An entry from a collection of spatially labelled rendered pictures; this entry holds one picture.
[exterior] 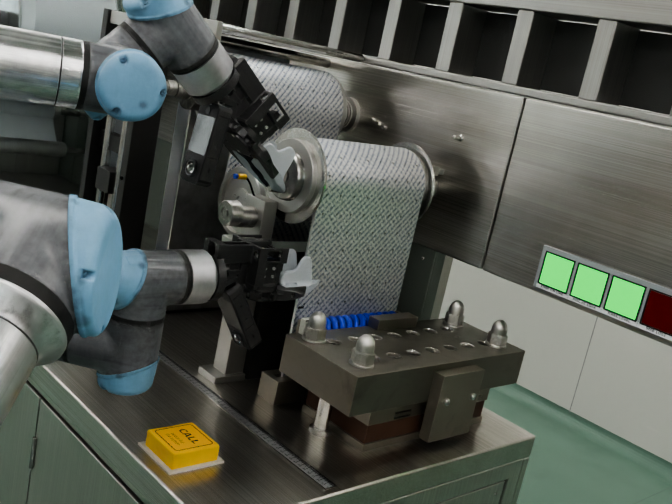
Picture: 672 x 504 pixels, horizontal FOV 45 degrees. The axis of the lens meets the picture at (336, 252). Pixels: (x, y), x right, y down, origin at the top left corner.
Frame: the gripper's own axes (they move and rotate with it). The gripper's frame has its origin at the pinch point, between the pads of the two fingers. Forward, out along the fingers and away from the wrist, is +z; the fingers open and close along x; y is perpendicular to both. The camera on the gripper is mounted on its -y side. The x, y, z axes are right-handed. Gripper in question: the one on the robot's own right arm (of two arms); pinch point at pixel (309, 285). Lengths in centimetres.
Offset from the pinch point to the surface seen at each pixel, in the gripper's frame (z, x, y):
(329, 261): 3.0, -0.2, 3.9
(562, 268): 29.4, -24.9, 10.4
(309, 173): -3.4, 1.3, 17.4
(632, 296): 29.4, -37.1, 10.2
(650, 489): 241, 29, -109
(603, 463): 241, 51, -109
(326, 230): 0.9, -0.2, 9.0
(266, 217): -5.3, 7.1, 8.9
